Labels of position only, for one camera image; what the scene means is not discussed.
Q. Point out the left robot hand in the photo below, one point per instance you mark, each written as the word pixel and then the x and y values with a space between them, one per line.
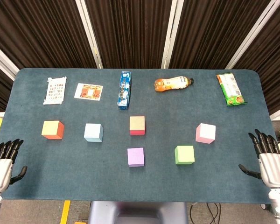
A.
pixel 1 172

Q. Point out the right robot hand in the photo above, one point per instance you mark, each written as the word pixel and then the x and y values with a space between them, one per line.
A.
pixel 273 168

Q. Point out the orange yellow cube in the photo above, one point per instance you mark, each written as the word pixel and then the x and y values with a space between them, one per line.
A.
pixel 52 130

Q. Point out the green cube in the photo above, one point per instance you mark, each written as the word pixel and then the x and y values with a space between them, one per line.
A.
pixel 184 155

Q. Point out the purple cube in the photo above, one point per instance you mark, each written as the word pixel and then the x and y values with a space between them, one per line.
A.
pixel 135 157

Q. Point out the red tan cube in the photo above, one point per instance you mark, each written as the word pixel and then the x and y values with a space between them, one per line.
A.
pixel 137 124

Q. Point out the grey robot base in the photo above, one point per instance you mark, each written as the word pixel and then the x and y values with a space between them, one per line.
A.
pixel 137 213

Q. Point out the pink cube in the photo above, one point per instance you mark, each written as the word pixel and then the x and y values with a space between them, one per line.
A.
pixel 205 133

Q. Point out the light blue cube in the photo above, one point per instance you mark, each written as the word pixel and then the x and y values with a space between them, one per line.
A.
pixel 93 133

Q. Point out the dark brown curtain panel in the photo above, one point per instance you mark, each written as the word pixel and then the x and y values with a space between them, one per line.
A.
pixel 270 70
pixel 207 30
pixel 37 30
pixel 130 32
pixel 0 93

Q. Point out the blue felt table cover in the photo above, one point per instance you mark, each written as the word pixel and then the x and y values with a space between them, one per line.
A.
pixel 84 177

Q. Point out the green snack bag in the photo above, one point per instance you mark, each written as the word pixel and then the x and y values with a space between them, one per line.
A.
pixel 231 89

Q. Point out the white sticker sheet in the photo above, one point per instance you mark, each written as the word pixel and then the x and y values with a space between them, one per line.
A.
pixel 55 91

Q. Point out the red and white card packet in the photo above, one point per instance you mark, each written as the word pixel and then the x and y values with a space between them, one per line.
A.
pixel 88 92

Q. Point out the orange drink bottle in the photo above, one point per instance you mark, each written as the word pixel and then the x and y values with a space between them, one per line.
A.
pixel 170 84

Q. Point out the blue biscuit box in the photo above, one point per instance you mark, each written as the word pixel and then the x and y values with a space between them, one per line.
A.
pixel 124 91

